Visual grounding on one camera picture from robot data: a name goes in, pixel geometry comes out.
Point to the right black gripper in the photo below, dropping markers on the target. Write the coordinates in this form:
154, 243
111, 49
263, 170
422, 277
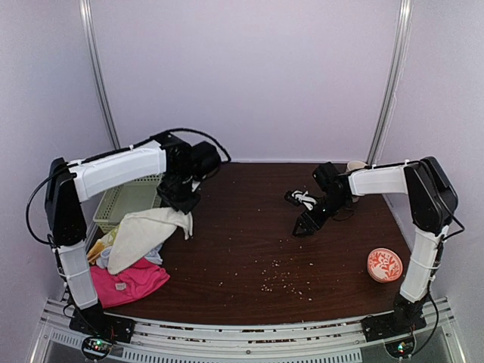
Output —
304, 221

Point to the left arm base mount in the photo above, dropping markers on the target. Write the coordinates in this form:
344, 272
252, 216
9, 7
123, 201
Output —
108, 327

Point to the light blue towel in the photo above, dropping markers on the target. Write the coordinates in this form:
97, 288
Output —
153, 257

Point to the left aluminium frame post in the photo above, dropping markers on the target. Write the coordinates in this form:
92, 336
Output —
85, 7

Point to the right aluminium frame post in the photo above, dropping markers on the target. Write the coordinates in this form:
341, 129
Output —
395, 72

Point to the cream white towel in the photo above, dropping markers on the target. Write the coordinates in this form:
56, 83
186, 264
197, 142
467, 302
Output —
140, 232

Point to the green plastic basket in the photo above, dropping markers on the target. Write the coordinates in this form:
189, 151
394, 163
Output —
132, 197

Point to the cream patterned mug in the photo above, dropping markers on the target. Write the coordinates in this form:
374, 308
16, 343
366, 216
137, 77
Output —
355, 165

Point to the aluminium front rail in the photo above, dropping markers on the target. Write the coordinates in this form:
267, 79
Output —
340, 340

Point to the red white patterned bowl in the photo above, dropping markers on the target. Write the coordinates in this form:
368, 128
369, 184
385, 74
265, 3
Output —
384, 265

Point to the pink towel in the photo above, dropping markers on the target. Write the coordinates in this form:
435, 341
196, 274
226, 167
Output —
130, 285

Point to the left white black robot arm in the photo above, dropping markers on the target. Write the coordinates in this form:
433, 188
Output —
70, 184

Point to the yellow patterned towel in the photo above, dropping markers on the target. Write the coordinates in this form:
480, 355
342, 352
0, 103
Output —
101, 244

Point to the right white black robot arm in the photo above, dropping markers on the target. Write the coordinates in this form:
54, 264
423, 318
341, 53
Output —
432, 200

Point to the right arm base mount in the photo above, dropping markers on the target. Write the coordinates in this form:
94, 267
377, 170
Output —
385, 326

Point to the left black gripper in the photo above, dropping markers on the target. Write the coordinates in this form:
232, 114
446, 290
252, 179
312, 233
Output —
185, 207

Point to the aluminium frame post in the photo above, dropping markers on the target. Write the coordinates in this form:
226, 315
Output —
395, 72
85, 7

